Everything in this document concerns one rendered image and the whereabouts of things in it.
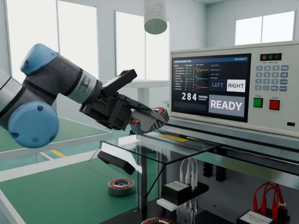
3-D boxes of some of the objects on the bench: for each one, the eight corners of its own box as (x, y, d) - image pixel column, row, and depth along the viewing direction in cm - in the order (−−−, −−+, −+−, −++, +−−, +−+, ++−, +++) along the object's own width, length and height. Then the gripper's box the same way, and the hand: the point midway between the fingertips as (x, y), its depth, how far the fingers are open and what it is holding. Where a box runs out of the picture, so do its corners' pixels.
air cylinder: (194, 231, 79) (195, 215, 78) (176, 221, 85) (176, 206, 84) (204, 225, 83) (205, 209, 82) (186, 215, 88) (186, 200, 87)
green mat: (45, 249, 75) (45, 248, 75) (-5, 183, 119) (-5, 182, 119) (224, 169, 137) (224, 168, 137) (147, 145, 182) (147, 145, 182)
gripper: (66, 110, 68) (125, 141, 79) (97, 109, 54) (163, 147, 64) (80, 82, 71) (135, 116, 82) (114, 74, 56) (175, 116, 67)
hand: (151, 120), depth 74 cm, fingers closed on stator, 13 cm apart
